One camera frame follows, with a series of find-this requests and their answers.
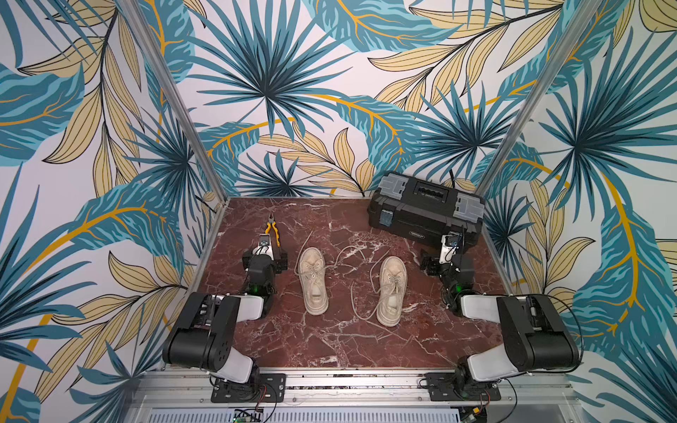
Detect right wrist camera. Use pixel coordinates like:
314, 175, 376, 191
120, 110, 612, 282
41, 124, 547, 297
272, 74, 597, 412
439, 232, 464, 264

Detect aluminium corner post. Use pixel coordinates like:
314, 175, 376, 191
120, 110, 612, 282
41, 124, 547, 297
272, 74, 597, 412
119, 0, 228, 206
475, 0, 602, 197

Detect left aluminium corner post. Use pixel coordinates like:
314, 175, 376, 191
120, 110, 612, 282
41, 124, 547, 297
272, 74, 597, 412
119, 0, 228, 206

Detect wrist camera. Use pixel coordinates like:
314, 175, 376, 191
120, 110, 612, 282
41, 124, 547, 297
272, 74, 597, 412
439, 232, 464, 264
252, 234, 274, 259

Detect black grey toolbox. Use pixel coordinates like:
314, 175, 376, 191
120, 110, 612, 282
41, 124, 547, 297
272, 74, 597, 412
368, 172, 485, 250

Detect beige sneaker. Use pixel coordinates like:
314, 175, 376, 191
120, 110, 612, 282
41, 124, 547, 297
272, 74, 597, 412
377, 256, 407, 327
297, 248, 329, 315

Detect yellow handled pliers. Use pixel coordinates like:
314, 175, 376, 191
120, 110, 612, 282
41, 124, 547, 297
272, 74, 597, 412
264, 213, 281, 249

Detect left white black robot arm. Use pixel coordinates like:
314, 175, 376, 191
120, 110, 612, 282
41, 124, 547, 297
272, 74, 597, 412
162, 246, 288, 384

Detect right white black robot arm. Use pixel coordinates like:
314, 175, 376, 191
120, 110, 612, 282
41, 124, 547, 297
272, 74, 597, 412
420, 251, 582, 390

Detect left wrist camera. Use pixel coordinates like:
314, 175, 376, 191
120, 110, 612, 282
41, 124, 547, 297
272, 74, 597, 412
252, 234, 274, 259

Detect right aluminium corner post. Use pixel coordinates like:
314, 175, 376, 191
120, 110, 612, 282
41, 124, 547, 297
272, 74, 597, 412
475, 0, 602, 197

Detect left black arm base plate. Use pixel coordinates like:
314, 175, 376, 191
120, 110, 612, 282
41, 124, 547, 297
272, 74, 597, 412
211, 373, 287, 404

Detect aluminium front rail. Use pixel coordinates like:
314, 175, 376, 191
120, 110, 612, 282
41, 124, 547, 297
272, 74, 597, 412
123, 368, 585, 422

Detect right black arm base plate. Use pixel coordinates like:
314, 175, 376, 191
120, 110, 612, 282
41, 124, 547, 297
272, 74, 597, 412
422, 372, 502, 402

